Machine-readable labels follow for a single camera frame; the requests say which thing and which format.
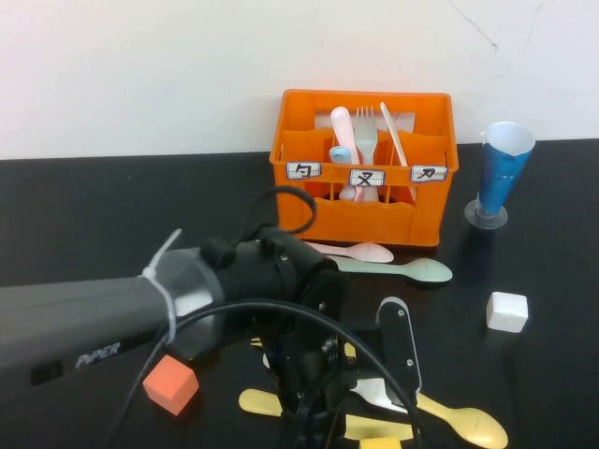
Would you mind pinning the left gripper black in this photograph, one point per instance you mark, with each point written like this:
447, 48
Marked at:
304, 369

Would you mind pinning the yellow plastic knife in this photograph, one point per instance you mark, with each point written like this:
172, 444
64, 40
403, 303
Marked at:
259, 402

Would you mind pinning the white plastic fork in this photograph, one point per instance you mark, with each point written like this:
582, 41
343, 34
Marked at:
374, 395

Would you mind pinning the yellow plastic spoon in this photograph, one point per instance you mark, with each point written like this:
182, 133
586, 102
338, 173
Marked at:
477, 425

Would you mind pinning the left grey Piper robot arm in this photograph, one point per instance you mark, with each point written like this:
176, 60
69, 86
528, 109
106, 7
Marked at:
93, 308

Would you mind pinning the orange plastic cutlery holder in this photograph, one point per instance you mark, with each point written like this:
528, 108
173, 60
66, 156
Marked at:
365, 224

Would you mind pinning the yellow foam cube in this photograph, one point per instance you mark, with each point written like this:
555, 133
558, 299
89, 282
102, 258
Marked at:
380, 443

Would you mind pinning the pink plastic spoon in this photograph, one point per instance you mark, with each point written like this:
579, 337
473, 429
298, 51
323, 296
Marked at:
369, 252

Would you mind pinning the orange foam cube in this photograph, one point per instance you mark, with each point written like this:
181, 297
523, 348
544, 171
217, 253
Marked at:
170, 386

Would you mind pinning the mint green plastic spoon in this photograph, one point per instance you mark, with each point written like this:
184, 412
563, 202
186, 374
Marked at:
421, 272

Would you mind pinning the white zip tie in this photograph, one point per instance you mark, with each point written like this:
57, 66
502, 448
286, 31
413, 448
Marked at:
161, 276

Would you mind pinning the white paper label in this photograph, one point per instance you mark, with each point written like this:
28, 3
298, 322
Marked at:
429, 173
367, 178
304, 170

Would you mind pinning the white foam cube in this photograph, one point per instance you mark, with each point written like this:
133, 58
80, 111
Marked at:
507, 313

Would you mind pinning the grey green plastic fork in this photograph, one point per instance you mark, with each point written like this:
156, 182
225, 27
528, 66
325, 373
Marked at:
366, 140

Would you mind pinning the cream plastic knife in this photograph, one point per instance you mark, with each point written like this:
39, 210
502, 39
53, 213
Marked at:
397, 140

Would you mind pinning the clear cone cup blue paper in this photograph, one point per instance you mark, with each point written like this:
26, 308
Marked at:
498, 182

